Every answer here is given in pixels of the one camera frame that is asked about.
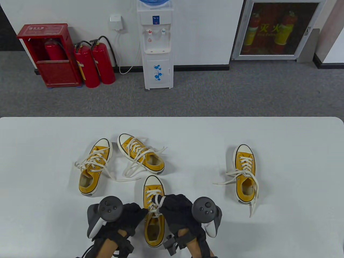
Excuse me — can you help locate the blue water bottle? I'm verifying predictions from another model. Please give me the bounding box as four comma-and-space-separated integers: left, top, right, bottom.
138, 0, 170, 8

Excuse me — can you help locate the white shoe lace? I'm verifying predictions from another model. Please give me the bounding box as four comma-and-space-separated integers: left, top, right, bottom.
145, 189, 166, 218
122, 138, 167, 179
75, 147, 141, 183
213, 156, 260, 218

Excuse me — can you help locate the red extinguisher cabinet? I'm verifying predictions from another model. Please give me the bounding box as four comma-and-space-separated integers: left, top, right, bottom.
17, 23, 82, 88

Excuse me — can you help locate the person's left forearm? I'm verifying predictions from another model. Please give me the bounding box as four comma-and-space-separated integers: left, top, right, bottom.
94, 230, 121, 258

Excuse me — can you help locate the person's left hand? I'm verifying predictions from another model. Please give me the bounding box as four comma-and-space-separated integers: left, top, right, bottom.
94, 203, 149, 242

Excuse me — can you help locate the white water dispenser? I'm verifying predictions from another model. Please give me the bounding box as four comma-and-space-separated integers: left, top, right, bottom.
137, 3, 174, 90

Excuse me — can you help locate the person's right forearm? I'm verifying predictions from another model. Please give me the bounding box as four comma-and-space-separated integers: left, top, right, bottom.
185, 228, 215, 258

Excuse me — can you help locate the white wall box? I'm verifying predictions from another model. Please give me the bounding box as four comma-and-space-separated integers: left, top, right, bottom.
109, 15, 124, 31

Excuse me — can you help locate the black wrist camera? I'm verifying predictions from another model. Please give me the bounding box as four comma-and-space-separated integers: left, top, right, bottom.
114, 236, 134, 258
163, 234, 179, 256

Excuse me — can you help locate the glass door fire cabinet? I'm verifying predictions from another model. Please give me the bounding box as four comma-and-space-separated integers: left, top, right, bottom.
232, 0, 327, 61

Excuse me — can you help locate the red yellow fire extinguisher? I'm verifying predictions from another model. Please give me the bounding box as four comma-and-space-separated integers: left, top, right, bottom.
243, 12, 261, 54
274, 11, 297, 54

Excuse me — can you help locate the white power cable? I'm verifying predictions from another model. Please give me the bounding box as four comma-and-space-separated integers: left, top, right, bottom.
115, 30, 141, 75

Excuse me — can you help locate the yellow canvas shoe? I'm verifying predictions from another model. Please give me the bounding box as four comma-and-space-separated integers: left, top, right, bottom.
117, 134, 165, 175
78, 138, 113, 196
142, 175, 166, 248
232, 144, 256, 205

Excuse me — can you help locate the person's right hand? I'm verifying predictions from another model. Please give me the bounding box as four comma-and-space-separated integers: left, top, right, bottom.
159, 194, 207, 237

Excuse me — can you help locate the black white handheld controller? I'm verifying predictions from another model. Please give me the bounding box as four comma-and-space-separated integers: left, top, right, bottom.
192, 197, 223, 238
87, 196, 124, 239

